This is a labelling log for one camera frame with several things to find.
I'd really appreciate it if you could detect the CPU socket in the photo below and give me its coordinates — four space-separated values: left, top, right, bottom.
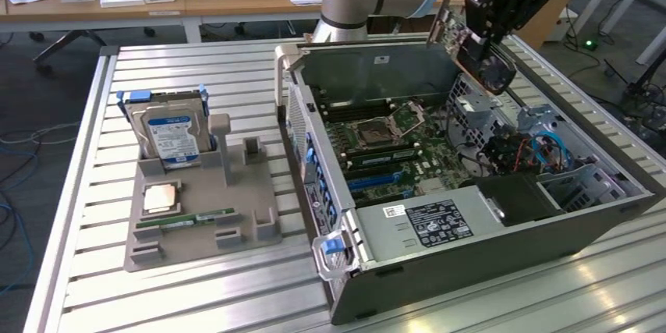
355 118 397 151

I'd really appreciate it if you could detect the beige case handle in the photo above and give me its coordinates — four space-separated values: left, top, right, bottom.
274 44 306 108

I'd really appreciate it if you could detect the black wire bundle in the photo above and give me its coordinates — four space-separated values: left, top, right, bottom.
457 133 541 178

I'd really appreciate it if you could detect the open grey PC case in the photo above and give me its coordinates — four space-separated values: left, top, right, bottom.
274 34 657 326

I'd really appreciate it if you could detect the metal disk bay cage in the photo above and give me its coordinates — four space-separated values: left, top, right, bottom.
446 71 522 154

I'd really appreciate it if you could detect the blue slot retainer strip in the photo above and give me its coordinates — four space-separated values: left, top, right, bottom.
303 132 339 228

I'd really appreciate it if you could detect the white floor cable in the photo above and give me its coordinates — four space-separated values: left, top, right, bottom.
0 122 79 147

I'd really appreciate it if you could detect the blue case latch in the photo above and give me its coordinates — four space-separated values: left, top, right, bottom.
322 231 349 258

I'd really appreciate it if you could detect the green RAM stick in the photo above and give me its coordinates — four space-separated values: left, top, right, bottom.
135 208 235 229

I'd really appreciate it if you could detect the grey parts rack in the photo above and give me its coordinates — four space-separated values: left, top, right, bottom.
123 113 286 274

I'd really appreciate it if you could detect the black chair base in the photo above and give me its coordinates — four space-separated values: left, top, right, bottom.
34 30 108 73

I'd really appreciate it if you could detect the graphics card with black fan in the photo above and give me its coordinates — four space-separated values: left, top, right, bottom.
426 0 519 96

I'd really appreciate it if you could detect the grey power supply unit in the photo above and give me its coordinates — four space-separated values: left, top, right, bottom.
343 186 509 264

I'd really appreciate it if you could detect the blue disk carrier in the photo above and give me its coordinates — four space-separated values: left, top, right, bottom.
112 83 210 154

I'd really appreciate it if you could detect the silver CPU chip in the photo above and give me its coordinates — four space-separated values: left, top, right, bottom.
143 185 176 215

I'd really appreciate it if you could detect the black fan shroud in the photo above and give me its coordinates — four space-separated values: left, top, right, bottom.
466 175 569 227

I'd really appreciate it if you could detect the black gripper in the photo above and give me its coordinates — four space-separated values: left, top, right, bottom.
465 0 567 44

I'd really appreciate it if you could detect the blue expansion slot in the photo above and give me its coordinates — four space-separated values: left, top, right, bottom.
347 171 409 190

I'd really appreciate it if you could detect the white unit with red button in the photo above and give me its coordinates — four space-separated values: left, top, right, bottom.
550 7 579 44

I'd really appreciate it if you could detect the green motherboard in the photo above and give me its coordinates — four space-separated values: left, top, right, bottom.
311 90 485 201

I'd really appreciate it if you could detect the blue floor cable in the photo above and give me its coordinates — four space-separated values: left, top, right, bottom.
0 145 38 295

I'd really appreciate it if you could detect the hard disk with blue label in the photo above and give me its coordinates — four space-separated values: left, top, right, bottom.
130 105 203 172

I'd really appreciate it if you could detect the small metal disk bay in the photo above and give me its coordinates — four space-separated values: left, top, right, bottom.
535 163 629 213

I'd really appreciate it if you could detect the metal socket cover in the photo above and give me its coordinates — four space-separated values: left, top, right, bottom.
387 101 429 135

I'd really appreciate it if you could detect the blue wire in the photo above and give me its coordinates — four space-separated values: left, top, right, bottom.
533 129 574 174

